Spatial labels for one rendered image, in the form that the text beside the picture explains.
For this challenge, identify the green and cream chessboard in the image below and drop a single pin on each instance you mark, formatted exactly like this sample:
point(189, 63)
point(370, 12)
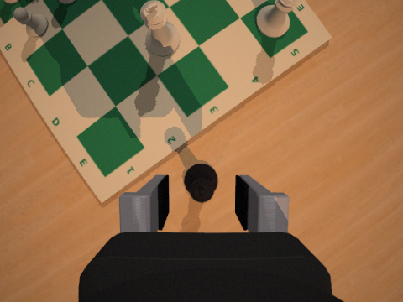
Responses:
point(116, 108)

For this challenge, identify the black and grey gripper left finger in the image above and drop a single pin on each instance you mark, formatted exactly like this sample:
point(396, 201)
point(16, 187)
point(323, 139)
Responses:
point(147, 209)

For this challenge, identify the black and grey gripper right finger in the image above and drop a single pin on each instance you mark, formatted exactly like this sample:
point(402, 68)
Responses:
point(258, 209)

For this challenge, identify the black chess piece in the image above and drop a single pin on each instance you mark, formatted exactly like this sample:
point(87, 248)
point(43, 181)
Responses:
point(201, 181)

